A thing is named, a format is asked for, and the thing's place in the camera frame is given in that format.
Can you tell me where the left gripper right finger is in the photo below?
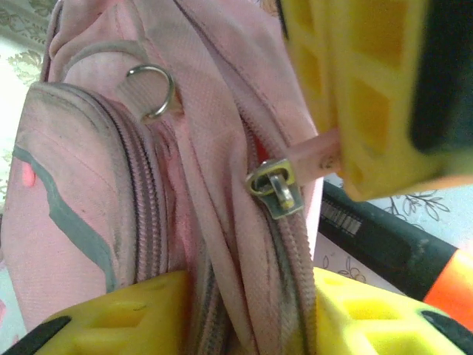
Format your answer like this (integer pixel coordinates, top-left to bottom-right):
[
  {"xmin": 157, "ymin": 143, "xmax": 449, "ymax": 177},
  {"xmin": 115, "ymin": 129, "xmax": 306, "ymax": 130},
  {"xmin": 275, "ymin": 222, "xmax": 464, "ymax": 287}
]
[{"xmin": 313, "ymin": 266, "xmax": 473, "ymax": 355}]

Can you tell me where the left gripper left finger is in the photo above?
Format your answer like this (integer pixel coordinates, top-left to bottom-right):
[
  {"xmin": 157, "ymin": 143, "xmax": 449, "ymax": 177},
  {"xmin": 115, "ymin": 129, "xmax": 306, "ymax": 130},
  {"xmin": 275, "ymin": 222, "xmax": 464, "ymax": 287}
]
[{"xmin": 7, "ymin": 271, "xmax": 191, "ymax": 355}]

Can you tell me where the black orange highlighter marker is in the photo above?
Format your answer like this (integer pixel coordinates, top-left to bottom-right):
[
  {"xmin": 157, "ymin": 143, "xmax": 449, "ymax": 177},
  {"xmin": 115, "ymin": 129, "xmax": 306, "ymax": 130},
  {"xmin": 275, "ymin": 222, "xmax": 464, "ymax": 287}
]
[{"xmin": 316, "ymin": 180, "xmax": 473, "ymax": 322}]

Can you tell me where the pink backpack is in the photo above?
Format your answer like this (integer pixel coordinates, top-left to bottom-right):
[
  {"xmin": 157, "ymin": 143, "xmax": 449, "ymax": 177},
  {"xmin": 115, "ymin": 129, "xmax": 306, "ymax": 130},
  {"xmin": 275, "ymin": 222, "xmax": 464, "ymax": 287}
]
[{"xmin": 0, "ymin": 0, "xmax": 341, "ymax": 355}]

